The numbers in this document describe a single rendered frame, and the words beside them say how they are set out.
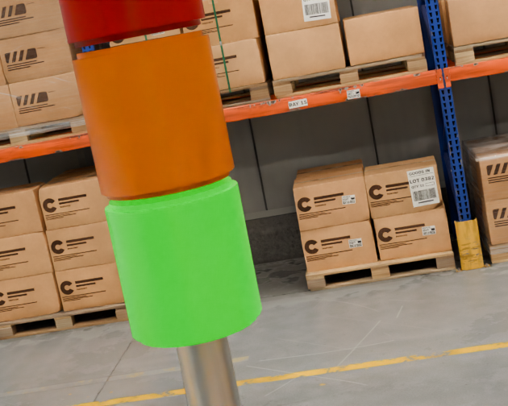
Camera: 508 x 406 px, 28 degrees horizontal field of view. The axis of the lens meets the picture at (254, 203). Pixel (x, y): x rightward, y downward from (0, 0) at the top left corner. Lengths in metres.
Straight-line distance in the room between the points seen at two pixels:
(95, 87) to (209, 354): 0.11
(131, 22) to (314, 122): 9.04
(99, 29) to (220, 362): 0.13
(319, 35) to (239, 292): 7.66
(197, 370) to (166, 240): 0.06
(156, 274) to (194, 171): 0.04
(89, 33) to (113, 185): 0.05
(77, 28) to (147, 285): 0.09
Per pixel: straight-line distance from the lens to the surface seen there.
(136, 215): 0.35
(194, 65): 0.35
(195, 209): 0.35
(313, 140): 9.40
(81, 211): 8.47
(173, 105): 0.35
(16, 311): 8.85
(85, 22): 0.35
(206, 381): 0.38
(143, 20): 0.35
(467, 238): 8.14
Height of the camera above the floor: 2.27
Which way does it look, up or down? 10 degrees down
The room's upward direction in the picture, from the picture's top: 11 degrees counter-clockwise
